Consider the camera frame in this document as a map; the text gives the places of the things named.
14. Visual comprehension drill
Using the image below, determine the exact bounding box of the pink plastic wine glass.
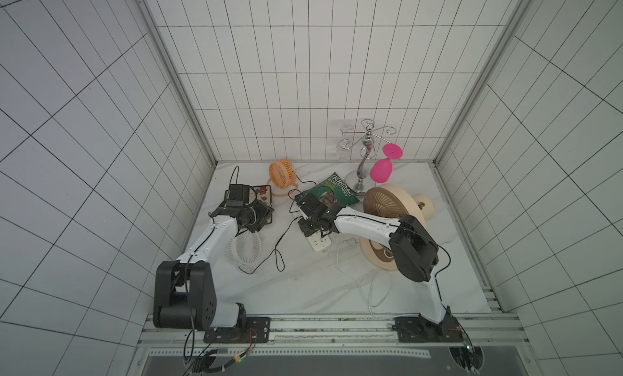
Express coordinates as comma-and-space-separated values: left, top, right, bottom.
369, 143, 403, 184

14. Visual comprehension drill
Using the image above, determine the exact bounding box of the black orange-fan cable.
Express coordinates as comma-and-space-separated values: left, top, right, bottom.
284, 173, 320, 202

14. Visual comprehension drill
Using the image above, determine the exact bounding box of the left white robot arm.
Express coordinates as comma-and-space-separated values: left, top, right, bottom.
153, 184, 274, 341

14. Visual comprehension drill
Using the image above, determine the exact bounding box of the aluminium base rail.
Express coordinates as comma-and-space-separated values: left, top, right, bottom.
135, 313, 535, 365

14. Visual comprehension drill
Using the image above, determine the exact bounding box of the black white-fan cable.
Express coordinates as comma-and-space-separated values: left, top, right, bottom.
238, 214, 303, 275

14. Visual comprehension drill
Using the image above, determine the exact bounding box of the large beige desk fan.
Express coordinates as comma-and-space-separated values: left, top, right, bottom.
360, 183, 436, 272

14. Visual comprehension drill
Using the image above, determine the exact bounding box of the silver glass holder stand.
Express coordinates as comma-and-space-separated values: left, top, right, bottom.
345, 119, 397, 197

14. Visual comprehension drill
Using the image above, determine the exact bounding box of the small orange desk fan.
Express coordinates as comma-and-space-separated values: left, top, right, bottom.
269, 159, 299, 190

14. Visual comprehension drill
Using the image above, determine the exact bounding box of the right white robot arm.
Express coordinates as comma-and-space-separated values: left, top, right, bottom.
294, 194, 447, 324

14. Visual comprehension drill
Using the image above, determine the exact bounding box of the white power strip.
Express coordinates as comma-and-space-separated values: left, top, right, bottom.
289, 206, 331, 253

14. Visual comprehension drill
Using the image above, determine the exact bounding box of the green chip bag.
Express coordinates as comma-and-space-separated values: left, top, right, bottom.
303, 173, 360, 207

